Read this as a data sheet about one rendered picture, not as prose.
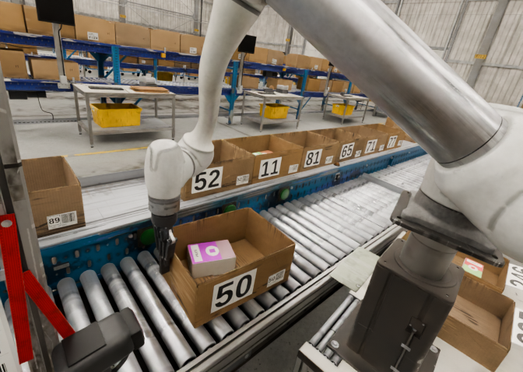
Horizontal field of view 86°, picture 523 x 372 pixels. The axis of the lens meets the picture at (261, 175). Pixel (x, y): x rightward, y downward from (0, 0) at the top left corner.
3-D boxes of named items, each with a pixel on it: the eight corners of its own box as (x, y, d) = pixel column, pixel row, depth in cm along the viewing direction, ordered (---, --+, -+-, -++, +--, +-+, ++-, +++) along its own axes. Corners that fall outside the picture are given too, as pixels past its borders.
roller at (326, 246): (342, 267, 126) (345, 258, 124) (265, 214, 159) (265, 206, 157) (348, 263, 129) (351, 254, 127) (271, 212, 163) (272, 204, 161)
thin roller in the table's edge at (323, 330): (314, 345, 83) (354, 296, 103) (308, 340, 85) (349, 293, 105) (312, 349, 84) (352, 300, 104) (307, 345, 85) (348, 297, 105)
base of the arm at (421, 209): (483, 215, 74) (494, 197, 71) (494, 256, 56) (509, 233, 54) (410, 188, 82) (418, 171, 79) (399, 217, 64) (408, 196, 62)
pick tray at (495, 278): (493, 310, 107) (504, 290, 103) (392, 256, 130) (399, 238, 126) (500, 277, 127) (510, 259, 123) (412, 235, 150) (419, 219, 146)
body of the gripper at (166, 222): (145, 206, 84) (146, 232, 88) (158, 219, 78) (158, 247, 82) (170, 201, 89) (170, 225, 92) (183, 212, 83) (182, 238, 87)
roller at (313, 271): (316, 286, 113) (318, 276, 111) (237, 223, 147) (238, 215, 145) (323, 281, 116) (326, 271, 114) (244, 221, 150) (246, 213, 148)
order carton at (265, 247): (194, 329, 83) (196, 286, 76) (158, 268, 103) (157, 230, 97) (289, 279, 107) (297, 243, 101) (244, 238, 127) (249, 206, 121)
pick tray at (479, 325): (494, 374, 83) (510, 352, 79) (371, 294, 106) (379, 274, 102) (503, 321, 103) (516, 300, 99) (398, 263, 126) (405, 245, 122)
